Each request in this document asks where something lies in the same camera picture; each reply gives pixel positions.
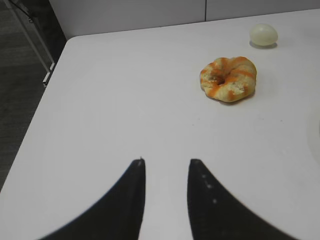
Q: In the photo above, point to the beige round plate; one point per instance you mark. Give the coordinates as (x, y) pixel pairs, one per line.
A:
(313, 134)

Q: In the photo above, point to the white metal frame leg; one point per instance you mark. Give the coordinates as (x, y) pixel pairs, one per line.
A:
(28, 23)

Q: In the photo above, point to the white egg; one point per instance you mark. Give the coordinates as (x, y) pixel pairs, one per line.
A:
(263, 35)

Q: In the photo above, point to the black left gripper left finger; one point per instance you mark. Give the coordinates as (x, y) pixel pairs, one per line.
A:
(117, 215)

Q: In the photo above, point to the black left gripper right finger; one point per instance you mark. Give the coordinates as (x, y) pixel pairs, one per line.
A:
(215, 214)

